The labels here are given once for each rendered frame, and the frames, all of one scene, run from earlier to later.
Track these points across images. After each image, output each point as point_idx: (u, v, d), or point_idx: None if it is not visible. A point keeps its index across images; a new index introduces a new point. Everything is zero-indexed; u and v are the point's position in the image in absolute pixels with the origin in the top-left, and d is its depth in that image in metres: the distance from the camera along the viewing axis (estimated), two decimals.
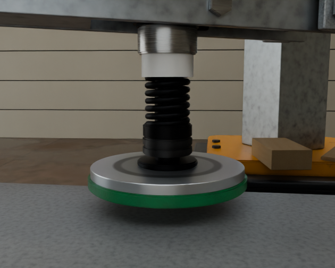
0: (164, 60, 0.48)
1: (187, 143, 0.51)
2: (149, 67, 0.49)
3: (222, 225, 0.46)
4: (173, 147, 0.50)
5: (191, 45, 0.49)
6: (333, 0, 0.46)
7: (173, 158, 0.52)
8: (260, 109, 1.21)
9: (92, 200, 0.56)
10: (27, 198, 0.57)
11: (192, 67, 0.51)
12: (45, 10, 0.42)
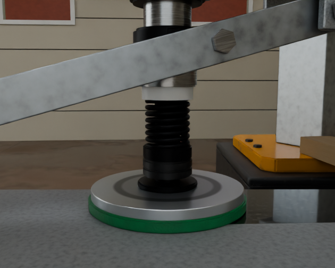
0: None
1: (187, 165, 0.52)
2: (149, 90, 0.50)
3: None
4: (173, 169, 0.50)
5: (191, 78, 0.50)
6: (333, 0, 0.46)
7: (173, 179, 0.52)
8: (299, 109, 1.24)
9: (253, 203, 0.54)
10: None
11: (192, 90, 0.51)
12: (66, 102, 0.44)
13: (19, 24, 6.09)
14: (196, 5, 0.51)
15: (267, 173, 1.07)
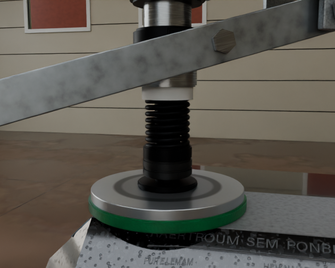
0: None
1: (187, 165, 0.52)
2: (149, 90, 0.50)
3: None
4: (173, 169, 0.50)
5: (191, 79, 0.50)
6: (333, 0, 0.46)
7: (173, 179, 0.52)
8: None
9: None
10: None
11: (192, 90, 0.51)
12: (66, 102, 0.44)
13: None
14: (196, 5, 0.51)
15: None
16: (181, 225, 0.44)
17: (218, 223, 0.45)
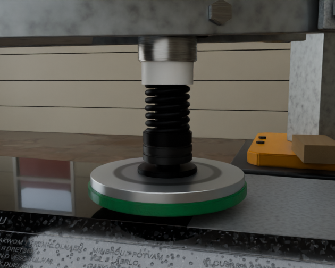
0: (164, 68, 0.48)
1: (187, 150, 0.51)
2: (149, 74, 0.49)
3: None
4: (173, 154, 0.50)
5: (191, 53, 0.49)
6: (333, 0, 0.46)
7: (173, 165, 0.52)
8: (303, 108, 1.28)
9: None
10: (84, 171, 0.74)
11: (192, 74, 0.51)
12: (48, 32, 0.42)
13: None
14: None
15: (249, 166, 1.16)
16: (91, 193, 0.49)
17: (112, 206, 0.45)
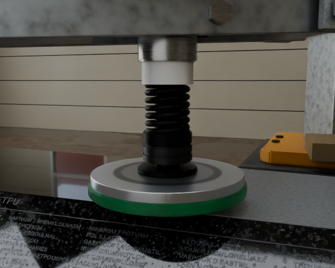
0: (164, 68, 0.48)
1: (187, 150, 0.51)
2: (149, 74, 0.49)
3: None
4: (173, 154, 0.50)
5: (191, 53, 0.49)
6: (333, 0, 0.46)
7: (173, 165, 0.52)
8: (318, 108, 1.29)
9: None
10: (95, 162, 0.81)
11: (192, 74, 0.51)
12: (48, 32, 0.42)
13: None
14: None
15: (261, 163, 1.20)
16: (164, 208, 0.43)
17: (205, 209, 0.44)
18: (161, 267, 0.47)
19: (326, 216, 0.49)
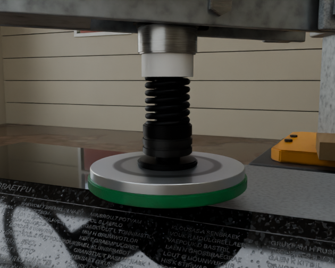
0: (164, 60, 0.48)
1: (187, 143, 0.51)
2: (149, 67, 0.49)
3: None
4: (173, 147, 0.50)
5: (191, 45, 0.49)
6: (333, 0, 0.46)
7: (173, 157, 0.52)
8: (331, 107, 1.30)
9: None
10: None
11: (192, 67, 0.51)
12: (45, 9, 0.42)
13: None
14: None
15: (271, 161, 1.22)
16: None
17: None
18: (151, 250, 0.52)
19: (307, 207, 0.53)
